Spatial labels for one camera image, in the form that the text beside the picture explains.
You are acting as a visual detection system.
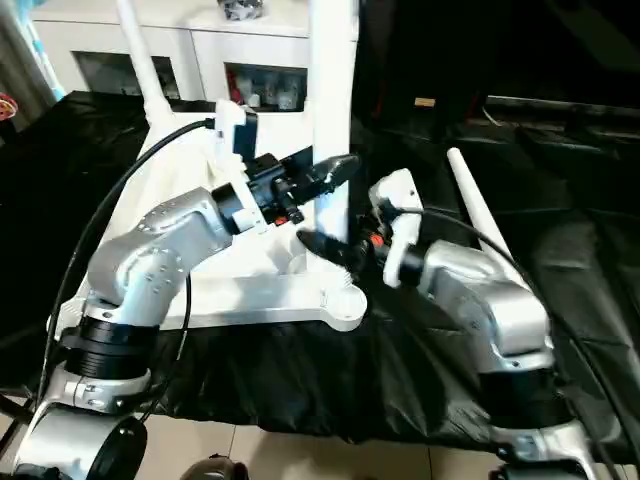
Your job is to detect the grey robot foot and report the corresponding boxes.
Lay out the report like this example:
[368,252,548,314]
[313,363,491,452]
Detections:
[180,455,251,480]

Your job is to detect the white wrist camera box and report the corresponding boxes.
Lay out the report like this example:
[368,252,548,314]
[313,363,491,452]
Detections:
[368,169,427,289]
[211,99,261,237]

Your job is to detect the white plastic table top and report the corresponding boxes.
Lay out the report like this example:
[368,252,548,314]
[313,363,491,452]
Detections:
[55,98,368,334]

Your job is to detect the white cabinet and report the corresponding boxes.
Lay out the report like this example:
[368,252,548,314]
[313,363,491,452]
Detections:
[35,0,361,113]

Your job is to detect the black mat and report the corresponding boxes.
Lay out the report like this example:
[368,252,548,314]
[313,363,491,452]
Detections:
[0,92,640,446]

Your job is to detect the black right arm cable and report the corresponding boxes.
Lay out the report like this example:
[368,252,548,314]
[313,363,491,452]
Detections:
[398,205,640,473]

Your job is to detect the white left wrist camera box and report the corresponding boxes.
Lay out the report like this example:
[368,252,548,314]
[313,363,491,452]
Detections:
[211,99,261,237]

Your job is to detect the white plastic table leg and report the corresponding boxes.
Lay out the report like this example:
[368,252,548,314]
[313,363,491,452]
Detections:
[303,0,361,293]
[446,148,528,293]
[114,0,173,129]

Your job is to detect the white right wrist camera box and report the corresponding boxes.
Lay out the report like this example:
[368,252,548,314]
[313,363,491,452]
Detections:
[368,169,427,289]

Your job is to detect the grey object on cabinet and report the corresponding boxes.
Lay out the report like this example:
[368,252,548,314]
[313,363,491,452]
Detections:
[221,0,270,22]

